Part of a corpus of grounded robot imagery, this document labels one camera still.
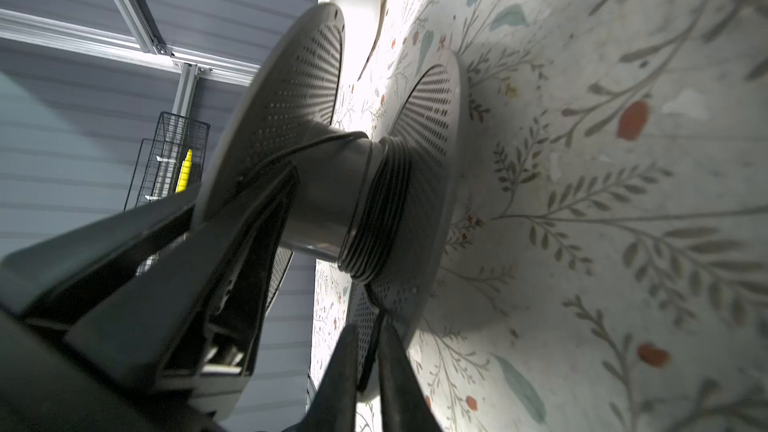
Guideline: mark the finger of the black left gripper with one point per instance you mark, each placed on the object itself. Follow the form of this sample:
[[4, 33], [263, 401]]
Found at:
[[186, 288], [69, 274]]

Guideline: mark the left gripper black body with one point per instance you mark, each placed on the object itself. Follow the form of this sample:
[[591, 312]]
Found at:
[[46, 386]]

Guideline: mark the black wire basket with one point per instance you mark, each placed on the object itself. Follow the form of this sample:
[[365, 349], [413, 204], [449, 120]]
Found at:
[[159, 159]]

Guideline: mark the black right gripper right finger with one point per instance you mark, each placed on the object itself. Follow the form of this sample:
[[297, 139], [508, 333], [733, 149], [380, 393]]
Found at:
[[403, 405]]

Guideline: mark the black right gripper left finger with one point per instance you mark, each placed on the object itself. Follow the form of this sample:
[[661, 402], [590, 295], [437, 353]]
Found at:
[[334, 405]]

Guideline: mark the white plastic bin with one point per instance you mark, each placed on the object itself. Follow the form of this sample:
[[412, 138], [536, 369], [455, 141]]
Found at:
[[362, 20]]

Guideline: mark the grey foam spool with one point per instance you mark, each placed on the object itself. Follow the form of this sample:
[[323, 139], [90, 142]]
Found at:
[[379, 209]]

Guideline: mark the yellow strip in basket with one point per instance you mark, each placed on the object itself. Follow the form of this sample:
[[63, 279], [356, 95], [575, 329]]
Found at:
[[184, 172]]

